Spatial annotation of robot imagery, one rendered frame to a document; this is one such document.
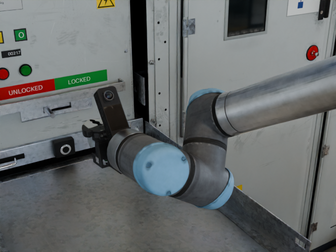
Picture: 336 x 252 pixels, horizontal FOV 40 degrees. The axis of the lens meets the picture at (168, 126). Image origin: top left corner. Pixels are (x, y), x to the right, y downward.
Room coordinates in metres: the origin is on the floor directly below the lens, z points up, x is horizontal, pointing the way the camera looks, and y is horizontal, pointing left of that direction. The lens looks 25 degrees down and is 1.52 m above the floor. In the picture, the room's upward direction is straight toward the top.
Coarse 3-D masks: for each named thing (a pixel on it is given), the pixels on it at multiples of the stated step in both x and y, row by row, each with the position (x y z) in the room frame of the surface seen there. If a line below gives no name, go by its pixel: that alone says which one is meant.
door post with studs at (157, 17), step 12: (156, 0) 1.36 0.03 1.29; (156, 12) 1.36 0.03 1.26; (156, 24) 1.36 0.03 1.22; (156, 36) 1.36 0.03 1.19; (156, 48) 1.36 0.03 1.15; (156, 60) 1.36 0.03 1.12; (156, 72) 1.35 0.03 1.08; (156, 84) 1.35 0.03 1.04; (156, 96) 1.35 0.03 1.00; (156, 108) 1.35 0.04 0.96; (156, 120) 1.35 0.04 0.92
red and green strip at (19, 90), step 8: (88, 72) 1.29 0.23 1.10; (96, 72) 1.30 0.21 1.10; (104, 72) 1.31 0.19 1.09; (48, 80) 1.23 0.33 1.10; (56, 80) 1.24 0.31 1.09; (64, 80) 1.25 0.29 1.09; (72, 80) 1.26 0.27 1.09; (80, 80) 1.28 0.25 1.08; (88, 80) 1.29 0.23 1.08; (96, 80) 1.30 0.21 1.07; (104, 80) 1.31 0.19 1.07; (0, 88) 1.16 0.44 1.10; (8, 88) 1.17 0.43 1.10; (16, 88) 1.18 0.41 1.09; (24, 88) 1.19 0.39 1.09; (32, 88) 1.21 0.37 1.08; (40, 88) 1.22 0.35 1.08; (48, 88) 1.23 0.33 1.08; (56, 88) 1.24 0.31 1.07; (0, 96) 1.16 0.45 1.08; (8, 96) 1.17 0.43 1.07; (16, 96) 1.18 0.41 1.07
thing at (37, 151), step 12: (132, 120) 1.35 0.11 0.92; (72, 132) 1.26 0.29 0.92; (24, 144) 1.18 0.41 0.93; (36, 144) 1.19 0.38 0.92; (48, 144) 1.21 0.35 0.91; (84, 144) 1.26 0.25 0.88; (0, 156) 1.14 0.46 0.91; (12, 156) 1.15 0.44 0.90; (24, 156) 1.17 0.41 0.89; (36, 156) 1.19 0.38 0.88; (48, 156) 1.20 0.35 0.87
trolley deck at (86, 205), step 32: (96, 160) 1.22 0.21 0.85; (0, 192) 1.05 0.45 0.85; (32, 192) 1.05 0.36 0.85; (64, 192) 1.05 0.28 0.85; (96, 192) 1.05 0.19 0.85; (128, 192) 1.05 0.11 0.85; (0, 224) 0.91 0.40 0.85; (32, 224) 0.91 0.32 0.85; (64, 224) 0.91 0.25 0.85; (96, 224) 0.91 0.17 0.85; (128, 224) 0.91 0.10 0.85; (160, 224) 0.91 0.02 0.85; (192, 224) 0.91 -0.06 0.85; (224, 224) 0.91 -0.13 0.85
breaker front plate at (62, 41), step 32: (32, 0) 1.22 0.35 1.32; (64, 0) 1.26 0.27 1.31; (128, 0) 1.36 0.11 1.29; (32, 32) 1.22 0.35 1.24; (64, 32) 1.26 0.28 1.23; (96, 32) 1.31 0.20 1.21; (128, 32) 1.36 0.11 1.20; (0, 64) 1.17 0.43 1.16; (32, 64) 1.21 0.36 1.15; (64, 64) 1.25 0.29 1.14; (96, 64) 1.30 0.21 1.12; (128, 64) 1.36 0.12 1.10; (32, 96) 1.20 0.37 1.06; (128, 96) 1.35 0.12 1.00; (0, 128) 1.15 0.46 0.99; (32, 128) 1.20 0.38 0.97; (64, 128) 1.24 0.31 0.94
